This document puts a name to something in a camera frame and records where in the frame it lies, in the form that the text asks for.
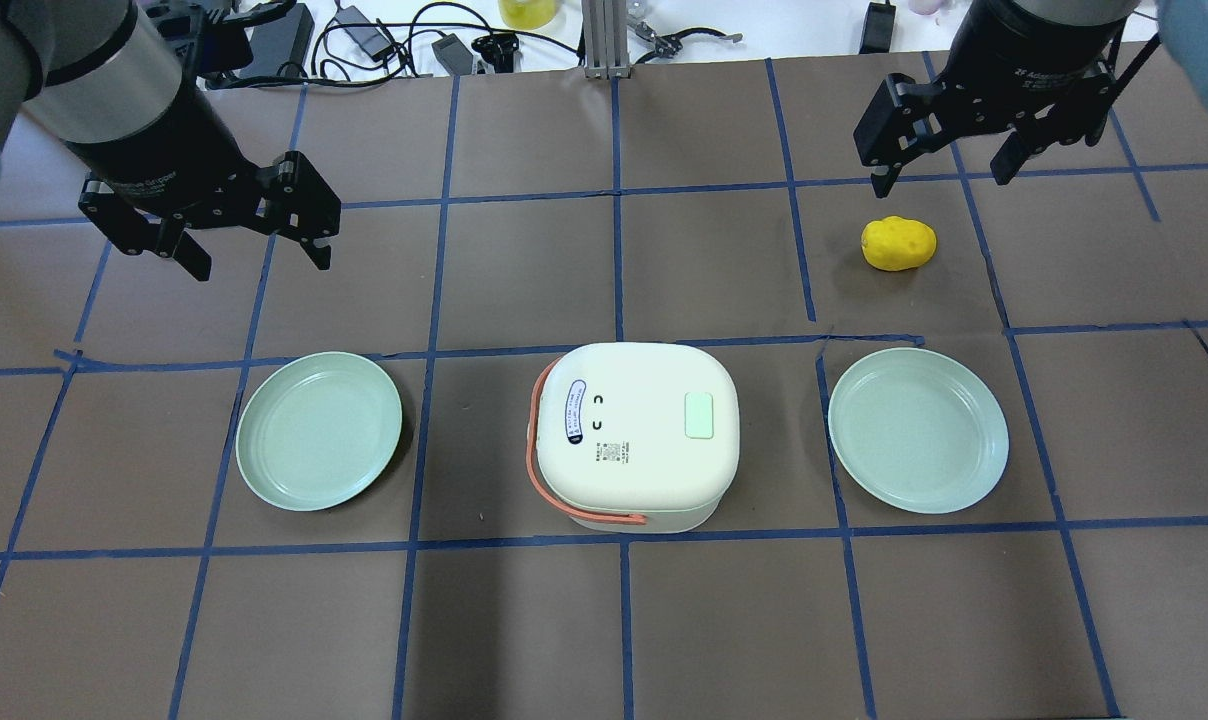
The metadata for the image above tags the black pliers tool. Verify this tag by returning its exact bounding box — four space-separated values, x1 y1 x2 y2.
627 17 744 65

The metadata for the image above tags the yellow cup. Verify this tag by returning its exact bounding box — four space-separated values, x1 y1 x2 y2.
496 0 561 31

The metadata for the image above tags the pale green plate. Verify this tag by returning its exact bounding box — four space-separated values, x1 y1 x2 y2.
236 352 403 512
827 347 1010 515

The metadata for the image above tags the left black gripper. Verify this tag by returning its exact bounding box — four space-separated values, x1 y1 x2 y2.
25 2 343 283

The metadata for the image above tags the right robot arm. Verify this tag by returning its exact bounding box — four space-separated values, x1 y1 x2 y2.
854 1 1208 199

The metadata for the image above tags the black box on table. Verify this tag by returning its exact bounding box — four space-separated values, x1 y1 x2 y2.
856 1 896 56

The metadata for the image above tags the yellow potato toy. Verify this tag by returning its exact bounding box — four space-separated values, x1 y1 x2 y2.
860 217 937 272

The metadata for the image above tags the aluminium profile post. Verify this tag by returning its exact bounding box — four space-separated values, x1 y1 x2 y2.
581 0 632 79

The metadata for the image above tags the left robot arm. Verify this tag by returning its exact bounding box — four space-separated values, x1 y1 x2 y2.
0 1 342 281

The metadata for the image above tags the black power adapter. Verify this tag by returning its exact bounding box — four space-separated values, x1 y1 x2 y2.
431 35 477 76

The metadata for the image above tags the left pale green plate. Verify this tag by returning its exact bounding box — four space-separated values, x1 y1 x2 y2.
236 352 403 512

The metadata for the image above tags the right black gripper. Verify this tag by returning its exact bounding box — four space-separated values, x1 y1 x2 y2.
854 1 1129 199

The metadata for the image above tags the right pale green plate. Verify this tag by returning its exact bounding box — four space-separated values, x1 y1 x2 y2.
827 347 1010 515

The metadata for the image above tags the white rice cooker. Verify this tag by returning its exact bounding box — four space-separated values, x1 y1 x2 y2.
525 342 741 534

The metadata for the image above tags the black laptop charger brick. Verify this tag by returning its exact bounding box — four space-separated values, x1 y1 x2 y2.
240 2 313 79

